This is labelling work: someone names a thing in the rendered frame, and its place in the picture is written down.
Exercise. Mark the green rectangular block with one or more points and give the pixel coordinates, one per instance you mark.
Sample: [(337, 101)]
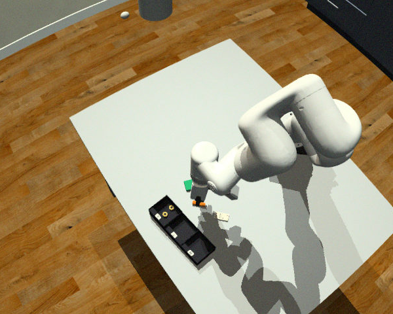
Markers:
[(188, 185)]

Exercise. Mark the white domino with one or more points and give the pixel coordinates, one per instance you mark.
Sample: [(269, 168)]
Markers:
[(221, 216)]

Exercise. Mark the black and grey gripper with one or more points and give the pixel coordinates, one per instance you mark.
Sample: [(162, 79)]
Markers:
[(198, 190)]

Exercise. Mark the black three-compartment bin rack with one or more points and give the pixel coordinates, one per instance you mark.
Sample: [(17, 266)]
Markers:
[(197, 247)]

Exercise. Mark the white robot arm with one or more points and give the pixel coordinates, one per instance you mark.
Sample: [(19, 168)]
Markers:
[(328, 129)]

